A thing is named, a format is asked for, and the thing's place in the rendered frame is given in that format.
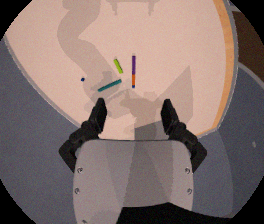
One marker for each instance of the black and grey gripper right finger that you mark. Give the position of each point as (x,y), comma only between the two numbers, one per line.
(178,130)

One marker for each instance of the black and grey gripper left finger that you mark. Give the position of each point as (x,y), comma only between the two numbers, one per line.
(90,129)

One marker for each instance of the lime green rod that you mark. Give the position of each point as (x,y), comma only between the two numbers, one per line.
(118,66)

